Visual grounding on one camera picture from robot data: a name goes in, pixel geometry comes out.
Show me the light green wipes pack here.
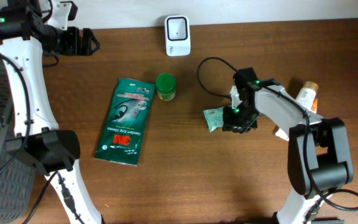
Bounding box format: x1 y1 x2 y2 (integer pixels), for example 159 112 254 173
203 107 224 133

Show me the white cream tube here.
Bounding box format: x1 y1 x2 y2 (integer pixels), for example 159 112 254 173
274 81 319 142

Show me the orange Kleenex tissue pack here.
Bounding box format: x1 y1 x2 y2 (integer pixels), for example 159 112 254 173
311 98 318 114

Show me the green lidded jar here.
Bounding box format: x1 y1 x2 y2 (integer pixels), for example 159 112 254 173
156 73 177 101

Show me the green 3M gloves packet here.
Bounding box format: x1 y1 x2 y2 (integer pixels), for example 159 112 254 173
94 78 155 166

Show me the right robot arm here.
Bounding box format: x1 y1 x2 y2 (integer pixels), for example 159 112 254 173
223 68 354 223

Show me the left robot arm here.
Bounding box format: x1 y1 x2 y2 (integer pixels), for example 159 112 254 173
0 1 104 223

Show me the black right camera cable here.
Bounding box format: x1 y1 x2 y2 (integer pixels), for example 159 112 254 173
196 57 358 212

